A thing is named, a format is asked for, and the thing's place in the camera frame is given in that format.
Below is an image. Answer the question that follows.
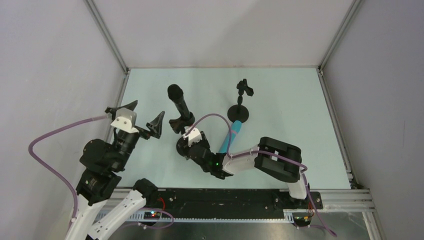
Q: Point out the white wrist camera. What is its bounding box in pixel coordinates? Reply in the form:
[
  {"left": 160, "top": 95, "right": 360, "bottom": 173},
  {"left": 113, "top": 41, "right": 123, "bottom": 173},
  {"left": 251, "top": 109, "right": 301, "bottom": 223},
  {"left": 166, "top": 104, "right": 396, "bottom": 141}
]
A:
[
  {"left": 110, "top": 108, "right": 139, "bottom": 134},
  {"left": 182, "top": 126, "right": 203, "bottom": 147}
]

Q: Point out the left controller board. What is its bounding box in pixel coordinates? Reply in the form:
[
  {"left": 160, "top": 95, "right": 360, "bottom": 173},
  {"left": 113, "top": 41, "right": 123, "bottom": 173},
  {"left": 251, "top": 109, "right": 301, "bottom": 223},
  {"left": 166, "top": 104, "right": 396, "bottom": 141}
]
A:
[{"left": 143, "top": 210, "right": 162, "bottom": 221}]

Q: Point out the aluminium frame rail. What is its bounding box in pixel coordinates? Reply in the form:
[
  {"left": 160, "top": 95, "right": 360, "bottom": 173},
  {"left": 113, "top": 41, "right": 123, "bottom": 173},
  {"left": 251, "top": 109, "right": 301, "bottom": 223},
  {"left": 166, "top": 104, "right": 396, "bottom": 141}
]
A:
[{"left": 102, "top": 187, "right": 377, "bottom": 212}]

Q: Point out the right controller board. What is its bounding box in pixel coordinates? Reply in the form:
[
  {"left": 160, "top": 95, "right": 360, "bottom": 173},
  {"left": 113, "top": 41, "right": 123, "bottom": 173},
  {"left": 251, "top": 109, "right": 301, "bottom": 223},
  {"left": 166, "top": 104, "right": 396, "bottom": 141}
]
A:
[{"left": 293, "top": 216, "right": 313, "bottom": 228}]

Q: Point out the white slotted cable duct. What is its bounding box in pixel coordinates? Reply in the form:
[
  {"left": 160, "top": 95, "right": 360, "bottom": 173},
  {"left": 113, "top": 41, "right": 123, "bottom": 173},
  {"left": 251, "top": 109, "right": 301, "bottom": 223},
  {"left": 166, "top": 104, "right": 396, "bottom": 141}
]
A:
[{"left": 126, "top": 211, "right": 294, "bottom": 224}]

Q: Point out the black microphone stand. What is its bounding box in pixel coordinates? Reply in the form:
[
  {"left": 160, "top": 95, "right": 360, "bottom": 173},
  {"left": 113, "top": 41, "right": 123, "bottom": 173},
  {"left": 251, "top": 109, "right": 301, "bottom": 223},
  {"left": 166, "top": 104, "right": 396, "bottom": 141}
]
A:
[
  {"left": 227, "top": 78, "right": 254, "bottom": 123},
  {"left": 168, "top": 112, "right": 196, "bottom": 158}
]

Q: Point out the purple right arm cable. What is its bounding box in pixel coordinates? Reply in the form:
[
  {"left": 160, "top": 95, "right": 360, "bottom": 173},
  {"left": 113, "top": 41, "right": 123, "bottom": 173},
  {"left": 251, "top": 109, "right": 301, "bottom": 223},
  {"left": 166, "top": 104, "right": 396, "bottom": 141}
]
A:
[{"left": 183, "top": 113, "right": 338, "bottom": 238}]

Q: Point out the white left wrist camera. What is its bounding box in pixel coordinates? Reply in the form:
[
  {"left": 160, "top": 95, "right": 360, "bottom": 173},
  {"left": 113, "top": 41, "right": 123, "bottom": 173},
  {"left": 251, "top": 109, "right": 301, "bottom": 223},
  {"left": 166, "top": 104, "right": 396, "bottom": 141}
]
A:
[{"left": 110, "top": 108, "right": 139, "bottom": 134}]

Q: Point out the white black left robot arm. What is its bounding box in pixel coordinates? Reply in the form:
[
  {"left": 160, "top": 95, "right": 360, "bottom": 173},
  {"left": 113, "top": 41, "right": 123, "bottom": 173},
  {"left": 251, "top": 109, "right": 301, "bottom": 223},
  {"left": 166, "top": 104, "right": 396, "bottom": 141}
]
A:
[{"left": 65, "top": 100, "right": 165, "bottom": 240}]

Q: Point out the black microphone orange tip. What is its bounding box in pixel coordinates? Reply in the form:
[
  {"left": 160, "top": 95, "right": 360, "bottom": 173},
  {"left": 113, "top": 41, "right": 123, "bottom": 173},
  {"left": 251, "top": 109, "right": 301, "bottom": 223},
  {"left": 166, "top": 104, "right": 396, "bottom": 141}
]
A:
[{"left": 167, "top": 84, "right": 191, "bottom": 120}]

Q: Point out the controller board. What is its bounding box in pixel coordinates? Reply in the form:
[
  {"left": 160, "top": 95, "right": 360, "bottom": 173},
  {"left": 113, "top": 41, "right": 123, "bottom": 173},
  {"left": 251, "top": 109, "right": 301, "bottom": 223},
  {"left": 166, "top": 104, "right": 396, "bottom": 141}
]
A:
[
  {"left": 143, "top": 210, "right": 162, "bottom": 221},
  {"left": 293, "top": 216, "right": 313, "bottom": 228}
]

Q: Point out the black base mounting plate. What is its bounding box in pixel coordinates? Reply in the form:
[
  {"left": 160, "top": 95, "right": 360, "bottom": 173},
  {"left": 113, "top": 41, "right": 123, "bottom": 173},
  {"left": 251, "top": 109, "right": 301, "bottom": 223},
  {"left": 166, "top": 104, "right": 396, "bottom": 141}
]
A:
[{"left": 146, "top": 188, "right": 323, "bottom": 218}]

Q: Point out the blue microphone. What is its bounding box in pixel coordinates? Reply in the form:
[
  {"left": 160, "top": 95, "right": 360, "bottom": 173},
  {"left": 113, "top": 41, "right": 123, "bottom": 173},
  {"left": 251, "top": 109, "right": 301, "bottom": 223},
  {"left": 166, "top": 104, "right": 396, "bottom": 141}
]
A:
[{"left": 218, "top": 120, "right": 243, "bottom": 154}]

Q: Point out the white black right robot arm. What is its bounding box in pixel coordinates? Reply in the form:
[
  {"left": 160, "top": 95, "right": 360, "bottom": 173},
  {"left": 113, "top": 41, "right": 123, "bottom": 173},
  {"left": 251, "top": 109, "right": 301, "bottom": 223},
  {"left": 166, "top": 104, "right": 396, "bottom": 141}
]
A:
[{"left": 176, "top": 137, "right": 308, "bottom": 200}]

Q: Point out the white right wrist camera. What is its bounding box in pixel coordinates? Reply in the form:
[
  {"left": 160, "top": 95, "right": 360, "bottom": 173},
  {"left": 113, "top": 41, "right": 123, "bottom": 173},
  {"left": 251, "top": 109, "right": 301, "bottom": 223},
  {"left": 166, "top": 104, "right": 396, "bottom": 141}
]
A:
[{"left": 182, "top": 126, "right": 203, "bottom": 147}]

